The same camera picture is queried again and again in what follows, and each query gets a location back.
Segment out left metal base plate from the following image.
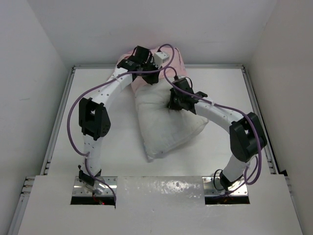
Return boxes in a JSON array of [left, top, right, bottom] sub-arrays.
[[72, 177, 117, 197]]

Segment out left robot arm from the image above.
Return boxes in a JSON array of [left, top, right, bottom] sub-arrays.
[[79, 46, 169, 188]]

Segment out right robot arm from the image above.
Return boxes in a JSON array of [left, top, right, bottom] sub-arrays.
[[168, 76, 268, 190]]

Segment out metal base plate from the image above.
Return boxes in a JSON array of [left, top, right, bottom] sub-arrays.
[[202, 176, 248, 197], [72, 177, 117, 197]]

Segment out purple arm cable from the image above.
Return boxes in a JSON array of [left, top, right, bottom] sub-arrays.
[[67, 44, 175, 196], [163, 67, 263, 186]]

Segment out white front cover board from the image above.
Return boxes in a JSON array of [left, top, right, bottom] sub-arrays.
[[19, 175, 302, 235]]

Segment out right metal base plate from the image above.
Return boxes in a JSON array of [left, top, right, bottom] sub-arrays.
[[202, 176, 248, 197]]

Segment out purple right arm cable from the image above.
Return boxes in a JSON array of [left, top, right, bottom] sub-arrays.
[[163, 67, 263, 186]]

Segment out white pillow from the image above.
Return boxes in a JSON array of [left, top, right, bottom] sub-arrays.
[[134, 79, 209, 162]]

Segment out pink pillowcase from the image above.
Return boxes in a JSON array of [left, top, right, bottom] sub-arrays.
[[116, 46, 187, 93]]

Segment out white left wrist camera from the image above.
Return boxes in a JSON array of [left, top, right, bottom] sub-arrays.
[[153, 51, 170, 68]]

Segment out aluminium table frame rail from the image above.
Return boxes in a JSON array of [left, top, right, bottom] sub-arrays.
[[7, 64, 289, 231]]

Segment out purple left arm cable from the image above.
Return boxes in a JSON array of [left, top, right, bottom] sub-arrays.
[[67, 44, 175, 196]]

